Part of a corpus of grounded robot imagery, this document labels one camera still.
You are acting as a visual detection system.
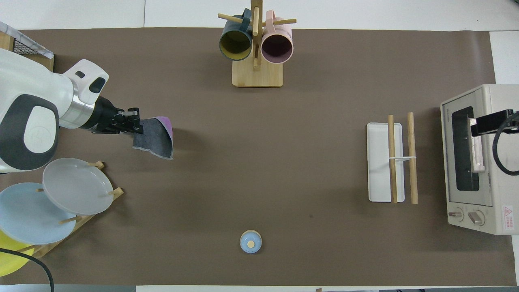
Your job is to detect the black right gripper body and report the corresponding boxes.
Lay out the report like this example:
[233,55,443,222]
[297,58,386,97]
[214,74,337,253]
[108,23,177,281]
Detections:
[470,109,519,137]

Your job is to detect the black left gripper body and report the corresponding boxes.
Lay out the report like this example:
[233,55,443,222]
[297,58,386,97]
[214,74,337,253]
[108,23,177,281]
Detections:
[81,97,129,134]

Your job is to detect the purple grey-backed towel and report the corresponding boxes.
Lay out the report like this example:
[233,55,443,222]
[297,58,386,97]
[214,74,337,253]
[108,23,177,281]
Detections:
[133,116,174,160]

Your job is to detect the wooden plate rack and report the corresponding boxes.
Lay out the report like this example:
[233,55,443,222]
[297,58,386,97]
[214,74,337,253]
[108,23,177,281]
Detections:
[11,161,124,260]

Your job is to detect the white towel rack wooden bars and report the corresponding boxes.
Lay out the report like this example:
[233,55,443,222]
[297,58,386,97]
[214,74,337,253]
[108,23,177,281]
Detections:
[367,112,419,204]

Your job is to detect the grey plate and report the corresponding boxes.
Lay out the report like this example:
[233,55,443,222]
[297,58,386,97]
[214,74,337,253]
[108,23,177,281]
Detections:
[42,158,114,215]

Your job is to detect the cream toaster oven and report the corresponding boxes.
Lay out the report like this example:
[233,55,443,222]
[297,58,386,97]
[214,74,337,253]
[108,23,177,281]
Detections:
[440,84,519,236]

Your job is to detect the dark teal mug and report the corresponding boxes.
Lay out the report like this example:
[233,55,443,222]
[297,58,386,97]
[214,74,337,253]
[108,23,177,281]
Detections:
[219,9,253,61]

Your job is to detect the light blue plate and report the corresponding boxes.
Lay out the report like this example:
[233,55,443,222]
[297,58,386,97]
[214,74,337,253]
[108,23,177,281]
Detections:
[0,182,77,245]

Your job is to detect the wooden mug tree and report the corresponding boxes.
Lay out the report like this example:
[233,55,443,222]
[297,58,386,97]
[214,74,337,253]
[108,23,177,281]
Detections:
[218,0,297,88]

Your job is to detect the brown table mat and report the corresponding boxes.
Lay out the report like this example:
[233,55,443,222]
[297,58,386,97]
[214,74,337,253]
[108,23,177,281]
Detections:
[0,28,517,287]

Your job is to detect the pink mug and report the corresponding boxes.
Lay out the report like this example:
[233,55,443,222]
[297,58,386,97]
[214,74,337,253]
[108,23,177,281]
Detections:
[261,10,294,64]

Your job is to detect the blue service bell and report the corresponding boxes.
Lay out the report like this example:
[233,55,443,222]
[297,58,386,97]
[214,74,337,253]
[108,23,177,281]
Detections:
[240,230,262,254]

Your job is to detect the yellow plate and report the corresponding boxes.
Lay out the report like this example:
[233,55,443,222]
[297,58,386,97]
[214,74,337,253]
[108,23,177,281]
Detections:
[0,230,35,277]

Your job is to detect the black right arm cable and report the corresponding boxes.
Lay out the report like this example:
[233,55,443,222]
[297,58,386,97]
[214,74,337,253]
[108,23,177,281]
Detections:
[492,113,519,176]

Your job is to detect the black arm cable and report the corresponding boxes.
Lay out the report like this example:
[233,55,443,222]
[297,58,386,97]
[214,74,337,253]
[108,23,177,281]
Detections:
[492,113,519,176]
[0,248,55,292]

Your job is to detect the black wire basket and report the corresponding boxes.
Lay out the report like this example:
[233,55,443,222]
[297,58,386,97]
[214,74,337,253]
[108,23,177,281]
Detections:
[12,37,37,54]

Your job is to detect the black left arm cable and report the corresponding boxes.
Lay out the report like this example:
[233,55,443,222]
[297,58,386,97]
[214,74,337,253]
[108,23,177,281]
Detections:
[0,248,55,292]

